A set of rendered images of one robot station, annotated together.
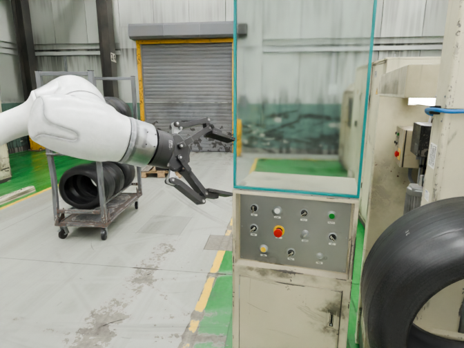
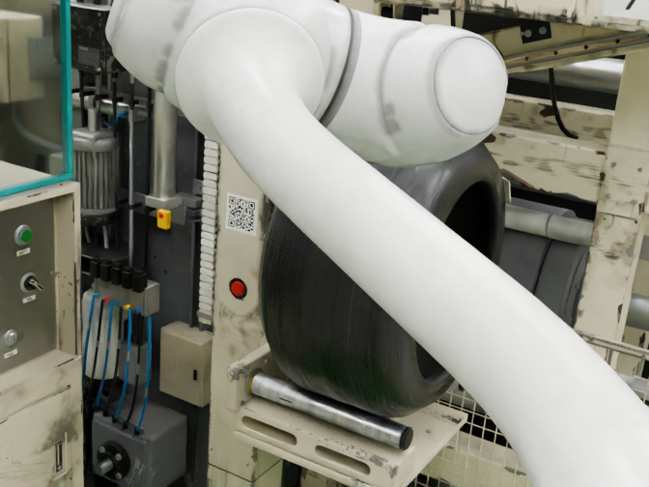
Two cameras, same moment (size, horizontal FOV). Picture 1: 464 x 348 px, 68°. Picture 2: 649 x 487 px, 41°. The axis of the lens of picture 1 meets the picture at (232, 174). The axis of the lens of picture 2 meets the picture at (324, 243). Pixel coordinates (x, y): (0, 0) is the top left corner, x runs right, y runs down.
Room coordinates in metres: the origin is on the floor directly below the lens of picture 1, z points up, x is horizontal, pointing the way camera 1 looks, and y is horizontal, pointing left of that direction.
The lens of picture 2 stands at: (0.53, 0.96, 1.75)
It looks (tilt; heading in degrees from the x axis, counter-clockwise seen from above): 19 degrees down; 283
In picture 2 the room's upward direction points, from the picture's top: 5 degrees clockwise
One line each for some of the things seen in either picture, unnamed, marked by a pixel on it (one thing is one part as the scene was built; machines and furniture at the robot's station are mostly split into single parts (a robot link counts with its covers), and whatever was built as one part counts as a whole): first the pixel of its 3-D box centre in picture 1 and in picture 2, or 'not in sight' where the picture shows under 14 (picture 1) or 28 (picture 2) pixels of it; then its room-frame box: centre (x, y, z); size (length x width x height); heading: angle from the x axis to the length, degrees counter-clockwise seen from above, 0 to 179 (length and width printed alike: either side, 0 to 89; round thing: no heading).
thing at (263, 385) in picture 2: not in sight; (326, 409); (0.82, -0.50, 0.90); 0.35 x 0.05 x 0.05; 163
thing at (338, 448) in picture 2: not in sight; (322, 437); (0.82, -0.50, 0.83); 0.36 x 0.09 x 0.06; 163
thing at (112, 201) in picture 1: (99, 150); not in sight; (4.36, 1.71, 0.96); 1.36 x 0.71 x 1.92; 172
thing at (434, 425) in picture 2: not in sight; (354, 424); (0.78, -0.63, 0.80); 0.37 x 0.36 x 0.02; 73
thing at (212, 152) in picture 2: not in sight; (217, 214); (1.12, -0.68, 1.19); 0.05 x 0.04 x 0.48; 73
